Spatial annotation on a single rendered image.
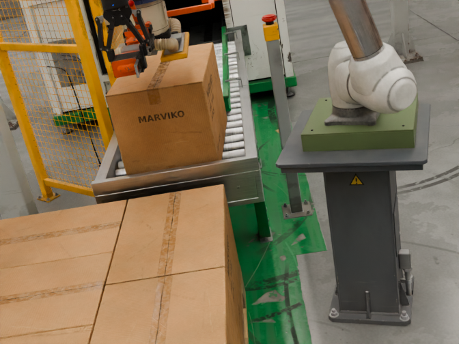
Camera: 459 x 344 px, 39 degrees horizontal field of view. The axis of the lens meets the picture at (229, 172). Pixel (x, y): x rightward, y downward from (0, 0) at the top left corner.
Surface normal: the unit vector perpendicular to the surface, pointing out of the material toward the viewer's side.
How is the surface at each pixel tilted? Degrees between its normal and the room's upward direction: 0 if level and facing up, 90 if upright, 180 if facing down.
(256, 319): 0
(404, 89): 95
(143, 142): 90
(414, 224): 0
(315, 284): 0
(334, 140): 90
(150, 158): 90
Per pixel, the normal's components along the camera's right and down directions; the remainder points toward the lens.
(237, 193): 0.01, 0.43
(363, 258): -0.29, 0.46
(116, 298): -0.17, -0.89
